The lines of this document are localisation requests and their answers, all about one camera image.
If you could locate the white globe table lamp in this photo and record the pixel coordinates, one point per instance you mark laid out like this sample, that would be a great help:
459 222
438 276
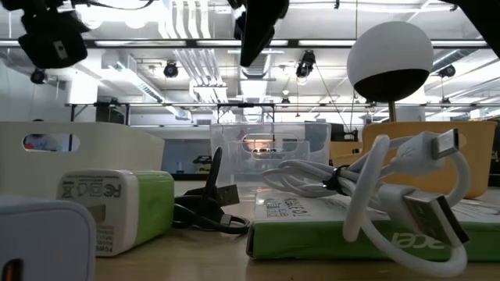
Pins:
390 50

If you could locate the yellow-orange plastic bin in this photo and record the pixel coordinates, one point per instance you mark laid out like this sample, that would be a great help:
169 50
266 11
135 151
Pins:
480 164

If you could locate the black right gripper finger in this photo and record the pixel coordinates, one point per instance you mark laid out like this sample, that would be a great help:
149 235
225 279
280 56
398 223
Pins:
239 27
261 27

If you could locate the clear plastic bin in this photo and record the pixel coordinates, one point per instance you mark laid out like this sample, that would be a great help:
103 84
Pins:
234 164

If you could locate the black aluminium rig frame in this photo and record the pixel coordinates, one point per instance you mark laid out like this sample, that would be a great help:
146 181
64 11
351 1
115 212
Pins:
304 43

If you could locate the green and white charger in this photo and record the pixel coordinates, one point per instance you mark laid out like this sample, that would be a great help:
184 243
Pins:
129 210

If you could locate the black ceiling spotlight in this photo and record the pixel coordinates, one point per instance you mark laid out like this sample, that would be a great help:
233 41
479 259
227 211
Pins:
170 69
306 64
447 71
38 76

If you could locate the silver ceiling ventilation duct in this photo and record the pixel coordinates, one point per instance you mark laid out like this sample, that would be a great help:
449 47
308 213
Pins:
256 70

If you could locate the white plastic bin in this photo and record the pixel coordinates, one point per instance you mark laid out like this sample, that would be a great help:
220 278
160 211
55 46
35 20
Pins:
109 156

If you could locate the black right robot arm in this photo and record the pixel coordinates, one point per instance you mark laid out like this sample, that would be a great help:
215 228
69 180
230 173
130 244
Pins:
484 15

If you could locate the white cube charger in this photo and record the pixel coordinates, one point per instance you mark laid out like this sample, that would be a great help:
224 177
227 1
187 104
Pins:
43 238

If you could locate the green and white Acer box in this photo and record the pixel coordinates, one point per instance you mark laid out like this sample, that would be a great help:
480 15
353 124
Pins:
304 238

